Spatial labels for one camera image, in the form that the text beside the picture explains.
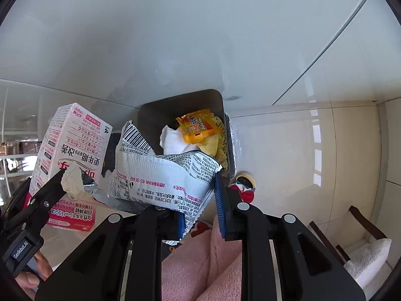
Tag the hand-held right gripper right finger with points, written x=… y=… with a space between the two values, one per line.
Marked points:
x=221 y=207

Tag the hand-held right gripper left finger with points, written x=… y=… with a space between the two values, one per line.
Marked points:
x=147 y=257

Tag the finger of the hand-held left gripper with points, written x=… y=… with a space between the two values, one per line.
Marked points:
x=18 y=196
x=44 y=205

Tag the yellow wrapper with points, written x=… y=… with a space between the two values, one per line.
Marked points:
x=216 y=145

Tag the white printed snack wrapper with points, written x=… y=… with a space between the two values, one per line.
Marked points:
x=156 y=175

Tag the pink white medicine box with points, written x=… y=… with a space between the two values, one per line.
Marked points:
x=78 y=138

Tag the orange soap wrapper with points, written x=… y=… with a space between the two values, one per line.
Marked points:
x=197 y=125

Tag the dark grey trash bin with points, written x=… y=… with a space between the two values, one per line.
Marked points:
x=156 y=116

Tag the person's left hand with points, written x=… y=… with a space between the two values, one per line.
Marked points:
x=40 y=268

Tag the colourful slipper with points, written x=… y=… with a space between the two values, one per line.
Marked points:
x=246 y=188

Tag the white tissue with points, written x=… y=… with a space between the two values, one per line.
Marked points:
x=175 y=142

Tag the dark wooden chair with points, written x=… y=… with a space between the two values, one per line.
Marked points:
x=363 y=222

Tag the white chair cushion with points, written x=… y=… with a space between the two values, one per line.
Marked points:
x=369 y=260

